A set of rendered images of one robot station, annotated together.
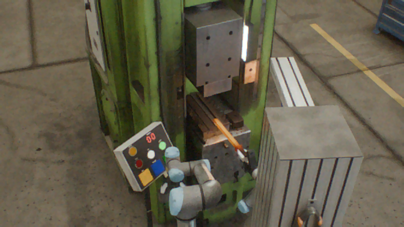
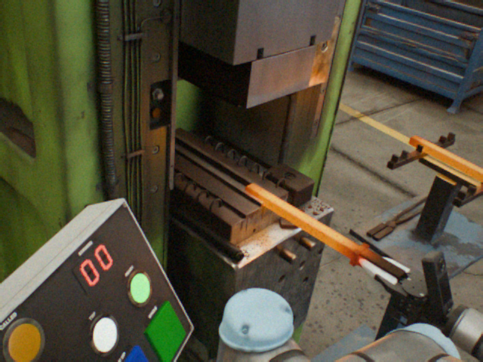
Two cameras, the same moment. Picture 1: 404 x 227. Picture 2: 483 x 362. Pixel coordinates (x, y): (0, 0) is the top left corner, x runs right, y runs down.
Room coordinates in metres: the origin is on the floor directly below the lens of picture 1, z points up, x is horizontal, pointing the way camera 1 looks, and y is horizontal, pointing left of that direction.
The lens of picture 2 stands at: (1.41, 0.34, 1.68)
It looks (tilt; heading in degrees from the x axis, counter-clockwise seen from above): 33 degrees down; 337
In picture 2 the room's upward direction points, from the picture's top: 7 degrees clockwise
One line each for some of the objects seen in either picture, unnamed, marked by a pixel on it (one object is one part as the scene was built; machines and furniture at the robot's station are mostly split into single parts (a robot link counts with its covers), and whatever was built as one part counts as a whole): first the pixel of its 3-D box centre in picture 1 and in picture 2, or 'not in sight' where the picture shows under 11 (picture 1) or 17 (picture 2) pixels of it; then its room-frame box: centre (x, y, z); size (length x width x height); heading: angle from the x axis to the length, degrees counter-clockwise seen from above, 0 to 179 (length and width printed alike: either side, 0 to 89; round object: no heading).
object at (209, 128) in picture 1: (202, 113); (201, 179); (2.48, -0.01, 0.96); 0.42 x 0.20 x 0.09; 27
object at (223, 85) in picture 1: (202, 71); (212, 44); (2.48, -0.01, 1.32); 0.42 x 0.20 x 0.10; 27
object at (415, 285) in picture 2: (251, 166); (426, 307); (1.93, -0.31, 0.98); 0.12 x 0.08 x 0.09; 27
